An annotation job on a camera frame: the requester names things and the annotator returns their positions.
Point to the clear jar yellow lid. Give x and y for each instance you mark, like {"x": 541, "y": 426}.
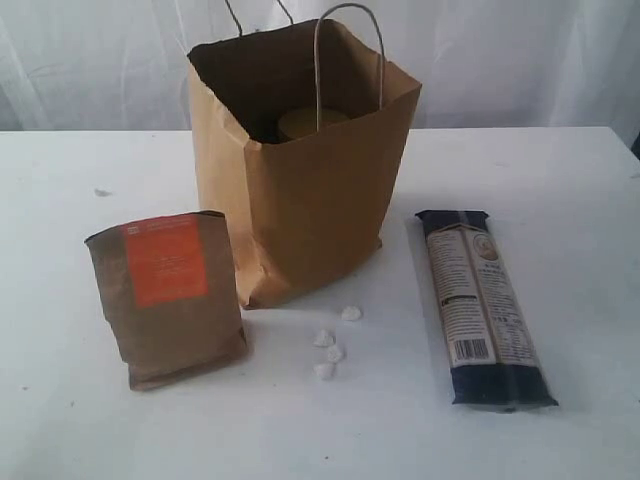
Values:
{"x": 301, "y": 122}

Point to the brown pouch orange label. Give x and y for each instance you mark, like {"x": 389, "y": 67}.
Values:
{"x": 168, "y": 291}

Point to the brown paper shopping bag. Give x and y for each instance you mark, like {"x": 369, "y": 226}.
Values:
{"x": 304, "y": 213}

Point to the black noodle packet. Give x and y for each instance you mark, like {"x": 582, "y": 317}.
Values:
{"x": 493, "y": 362}

